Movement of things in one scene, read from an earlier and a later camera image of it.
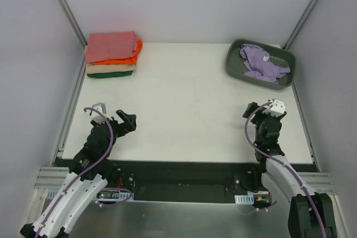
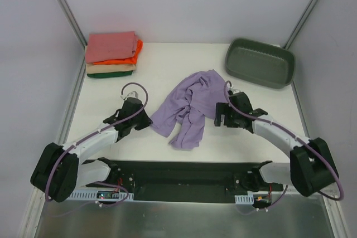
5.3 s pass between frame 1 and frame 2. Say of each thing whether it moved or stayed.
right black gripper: moved
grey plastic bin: stayed
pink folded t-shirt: stayed
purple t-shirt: moved
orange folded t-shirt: stayed
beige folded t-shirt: stayed
